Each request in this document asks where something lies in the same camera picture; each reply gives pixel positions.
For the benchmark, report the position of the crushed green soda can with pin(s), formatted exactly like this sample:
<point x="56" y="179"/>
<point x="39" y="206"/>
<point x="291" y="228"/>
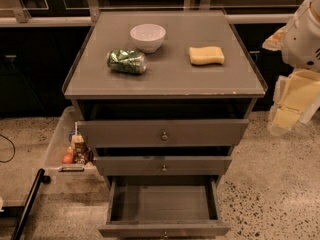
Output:
<point x="126" y="61"/>

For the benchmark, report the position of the white ceramic bowl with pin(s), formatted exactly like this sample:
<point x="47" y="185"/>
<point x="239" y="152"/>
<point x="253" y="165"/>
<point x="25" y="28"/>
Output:
<point x="148" y="37"/>

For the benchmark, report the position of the small orange fruit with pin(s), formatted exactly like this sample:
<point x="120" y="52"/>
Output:
<point x="68" y="159"/>

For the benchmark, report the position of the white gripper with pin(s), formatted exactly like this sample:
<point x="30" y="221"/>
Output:
<point x="302" y="43"/>

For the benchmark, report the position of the grey wooden drawer cabinet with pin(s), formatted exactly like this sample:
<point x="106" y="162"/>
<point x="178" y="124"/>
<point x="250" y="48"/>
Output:
<point x="172" y="88"/>

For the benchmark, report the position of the brown snack package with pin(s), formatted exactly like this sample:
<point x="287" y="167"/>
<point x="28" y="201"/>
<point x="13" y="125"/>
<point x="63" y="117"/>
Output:
<point x="80" y="150"/>

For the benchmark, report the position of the grey drawer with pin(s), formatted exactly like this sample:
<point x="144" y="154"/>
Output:
<point x="162" y="133"/>
<point x="163" y="207"/>
<point x="162" y="165"/>

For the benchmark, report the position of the metal window frame rail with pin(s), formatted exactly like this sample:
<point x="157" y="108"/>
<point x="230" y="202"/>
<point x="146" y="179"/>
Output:
<point x="85" y="12"/>

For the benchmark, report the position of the grey middle drawer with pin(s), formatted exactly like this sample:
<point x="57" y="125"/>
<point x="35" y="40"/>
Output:
<point x="162" y="165"/>

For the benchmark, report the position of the clear plastic storage bin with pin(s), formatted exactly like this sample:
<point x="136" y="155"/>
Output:
<point x="59" y="144"/>

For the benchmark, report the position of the yellow sponge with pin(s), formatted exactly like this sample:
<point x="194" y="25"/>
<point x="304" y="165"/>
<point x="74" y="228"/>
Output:
<point x="206" y="55"/>

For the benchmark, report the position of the black pole stand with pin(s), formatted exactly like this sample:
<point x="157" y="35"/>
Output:
<point x="41" y="178"/>

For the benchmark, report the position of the grey bottom drawer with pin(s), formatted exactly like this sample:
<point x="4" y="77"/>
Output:
<point x="163" y="207"/>

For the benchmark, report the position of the grey top drawer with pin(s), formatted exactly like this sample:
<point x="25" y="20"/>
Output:
<point x="162" y="133"/>

